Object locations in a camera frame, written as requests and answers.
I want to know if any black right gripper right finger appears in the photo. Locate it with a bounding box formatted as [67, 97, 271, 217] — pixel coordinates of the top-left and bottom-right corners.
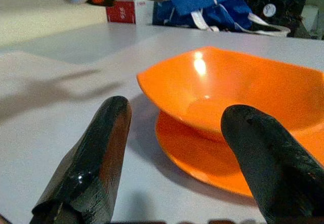
[220, 104, 324, 224]

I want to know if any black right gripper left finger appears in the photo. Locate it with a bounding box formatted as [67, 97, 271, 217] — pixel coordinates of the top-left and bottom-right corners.
[29, 95, 133, 224]

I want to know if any orange square bowl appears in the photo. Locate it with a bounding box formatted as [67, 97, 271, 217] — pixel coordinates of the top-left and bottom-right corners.
[137, 46, 324, 144]

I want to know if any red and white cardboard box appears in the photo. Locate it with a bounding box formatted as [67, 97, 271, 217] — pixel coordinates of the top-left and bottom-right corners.
[105, 0, 155, 25]

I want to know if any orange plate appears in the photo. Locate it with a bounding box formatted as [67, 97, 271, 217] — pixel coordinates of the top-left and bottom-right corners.
[155, 110, 324, 198]

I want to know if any blue bag with white straps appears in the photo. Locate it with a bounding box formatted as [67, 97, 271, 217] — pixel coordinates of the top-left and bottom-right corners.
[152, 0, 291, 37]

